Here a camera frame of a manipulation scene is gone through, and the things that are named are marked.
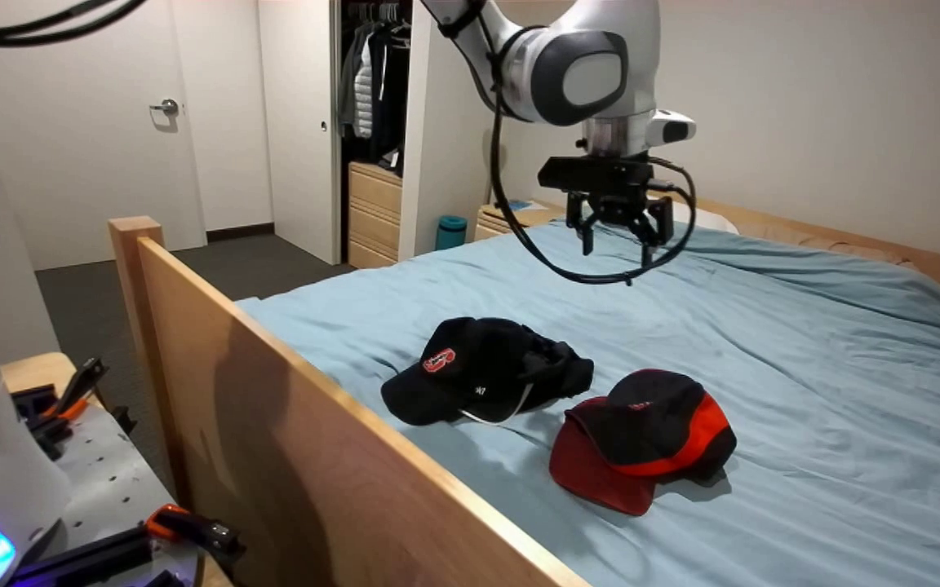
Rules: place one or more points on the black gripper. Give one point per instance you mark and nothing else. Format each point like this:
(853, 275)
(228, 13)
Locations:
(618, 207)

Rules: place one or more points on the black cap with orange logo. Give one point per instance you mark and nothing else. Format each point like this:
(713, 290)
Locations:
(482, 363)

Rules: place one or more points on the red and black cap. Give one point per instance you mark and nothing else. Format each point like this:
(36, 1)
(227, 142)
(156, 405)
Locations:
(643, 435)

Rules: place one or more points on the white pillow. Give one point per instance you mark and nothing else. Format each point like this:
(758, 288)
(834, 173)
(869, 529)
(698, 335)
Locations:
(716, 223)

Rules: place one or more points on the wooden nightstand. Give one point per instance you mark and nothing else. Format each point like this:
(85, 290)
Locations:
(496, 227)

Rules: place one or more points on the teal waste bin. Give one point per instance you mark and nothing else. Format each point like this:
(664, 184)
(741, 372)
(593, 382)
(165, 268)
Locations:
(450, 234)

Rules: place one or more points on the light blue bed sheet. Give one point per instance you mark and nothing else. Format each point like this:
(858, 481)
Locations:
(817, 361)

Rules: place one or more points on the wooden slatted dresser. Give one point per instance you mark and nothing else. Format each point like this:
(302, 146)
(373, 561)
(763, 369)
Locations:
(373, 213)

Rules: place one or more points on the hanging closet clothes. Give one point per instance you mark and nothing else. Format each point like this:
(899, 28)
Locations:
(363, 98)

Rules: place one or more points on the white closet door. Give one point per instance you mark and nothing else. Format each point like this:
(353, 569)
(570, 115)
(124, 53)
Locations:
(294, 142)

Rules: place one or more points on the orange and black clamp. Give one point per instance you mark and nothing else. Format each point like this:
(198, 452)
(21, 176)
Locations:
(203, 533)
(74, 395)

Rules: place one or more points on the white room door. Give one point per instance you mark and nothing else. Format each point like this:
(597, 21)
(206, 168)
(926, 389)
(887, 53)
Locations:
(111, 184)

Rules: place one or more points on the grey perforated mounting plate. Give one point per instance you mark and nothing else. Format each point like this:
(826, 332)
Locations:
(107, 479)

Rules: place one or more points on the light wooden board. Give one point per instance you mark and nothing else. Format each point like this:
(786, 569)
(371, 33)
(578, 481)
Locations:
(33, 372)

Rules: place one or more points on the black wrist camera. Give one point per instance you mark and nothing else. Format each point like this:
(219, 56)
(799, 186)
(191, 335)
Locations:
(594, 173)

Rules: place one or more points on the light wooden bed frame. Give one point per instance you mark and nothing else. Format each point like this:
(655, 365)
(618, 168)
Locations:
(275, 458)

